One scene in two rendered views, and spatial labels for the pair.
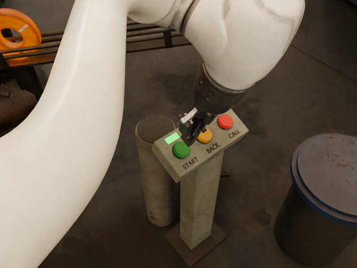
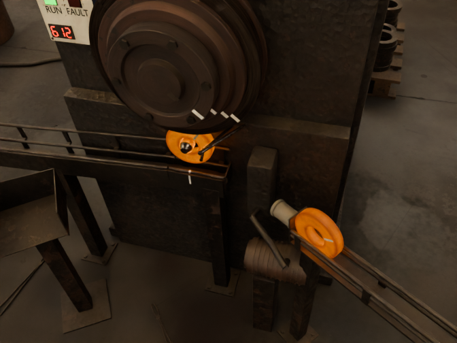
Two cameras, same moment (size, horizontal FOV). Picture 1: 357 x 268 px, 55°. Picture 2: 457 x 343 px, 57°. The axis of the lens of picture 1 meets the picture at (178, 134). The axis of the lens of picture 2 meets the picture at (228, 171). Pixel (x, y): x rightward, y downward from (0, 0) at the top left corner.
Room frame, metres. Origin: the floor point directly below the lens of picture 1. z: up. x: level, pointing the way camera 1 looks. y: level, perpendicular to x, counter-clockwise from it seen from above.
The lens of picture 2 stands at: (0.28, 0.02, 1.70)
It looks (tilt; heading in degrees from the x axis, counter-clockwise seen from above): 46 degrees down; 58
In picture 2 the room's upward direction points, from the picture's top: 3 degrees counter-clockwise
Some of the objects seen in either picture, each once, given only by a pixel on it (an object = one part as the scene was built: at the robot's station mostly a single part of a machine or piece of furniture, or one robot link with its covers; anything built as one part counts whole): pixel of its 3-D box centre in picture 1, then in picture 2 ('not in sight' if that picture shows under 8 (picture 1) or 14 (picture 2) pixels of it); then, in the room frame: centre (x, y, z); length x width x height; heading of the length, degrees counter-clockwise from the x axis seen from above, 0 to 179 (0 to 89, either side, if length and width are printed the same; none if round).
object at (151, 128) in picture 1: (159, 177); not in sight; (0.67, 0.07, 0.26); 0.12 x 0.12 x 0.52
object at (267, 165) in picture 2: not in sight; (262, 182); (0.87, 0.75, 0.68); 0.11 x 0.08 x 0.24; 39
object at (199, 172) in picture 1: (198, 194); not in sight; (0.57, -0.06, 0.31); 0.24 x 0.16 x 0.62; 129
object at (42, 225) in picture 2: not in sight; (52, 262); (0.17, 1.13, 0.36); 0.26 x 0.20 x 0.72; 164
